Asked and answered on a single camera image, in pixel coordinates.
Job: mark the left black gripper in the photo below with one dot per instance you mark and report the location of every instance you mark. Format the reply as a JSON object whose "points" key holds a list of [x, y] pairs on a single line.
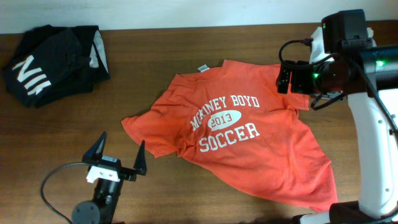
{"points": [[129, 175]]}

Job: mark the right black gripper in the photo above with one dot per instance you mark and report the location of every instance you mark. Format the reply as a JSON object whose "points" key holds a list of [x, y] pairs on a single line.
{"points": [[298, 84]]}

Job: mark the black folded shirt white letters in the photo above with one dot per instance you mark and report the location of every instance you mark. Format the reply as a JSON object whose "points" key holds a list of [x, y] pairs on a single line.
{"points": [[51, 63]]}

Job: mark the red soccer t-shirt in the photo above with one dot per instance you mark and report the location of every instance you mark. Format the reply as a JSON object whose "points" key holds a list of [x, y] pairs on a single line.
{"points": [[232, 121]]}

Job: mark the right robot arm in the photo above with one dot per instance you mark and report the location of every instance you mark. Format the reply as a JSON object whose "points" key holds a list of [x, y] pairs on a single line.
{"points": [[346, 63]]}

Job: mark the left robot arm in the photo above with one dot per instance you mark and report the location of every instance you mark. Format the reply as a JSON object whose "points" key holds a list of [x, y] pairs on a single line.
{"points": [[101, 208]]}

